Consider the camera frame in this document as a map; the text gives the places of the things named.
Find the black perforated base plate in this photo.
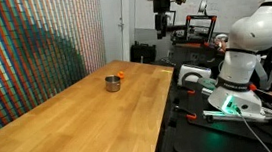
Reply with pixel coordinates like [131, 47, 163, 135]
[166, 72, 272, 152]

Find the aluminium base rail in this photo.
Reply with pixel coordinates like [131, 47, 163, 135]
[202, 103, 272, 128]

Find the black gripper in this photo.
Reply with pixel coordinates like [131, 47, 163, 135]
[151, 0, 176, 40]

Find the orange rubber duck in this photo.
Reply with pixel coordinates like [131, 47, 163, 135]
[116, 70, 126, 81]

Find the black clamp orange tip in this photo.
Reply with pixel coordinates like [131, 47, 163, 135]
[173, 103, 199, 123]
[178, 84, 197, 98]

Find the silver metal cup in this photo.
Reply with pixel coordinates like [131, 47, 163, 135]
[104, 75, 122, 94]

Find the white cable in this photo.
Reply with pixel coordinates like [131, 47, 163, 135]
[235, 105, 272, 152]

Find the white grey box device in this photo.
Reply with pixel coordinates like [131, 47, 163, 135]
[175, 61, 213, 87]

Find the white door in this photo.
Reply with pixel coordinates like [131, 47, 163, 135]
[99, 0, 133, 65]

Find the black orange 3D printer frame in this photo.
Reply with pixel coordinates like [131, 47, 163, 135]
[170, 12, 220, 50]

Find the black hard case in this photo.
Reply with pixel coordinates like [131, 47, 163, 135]
[128, 39, 158, 66]

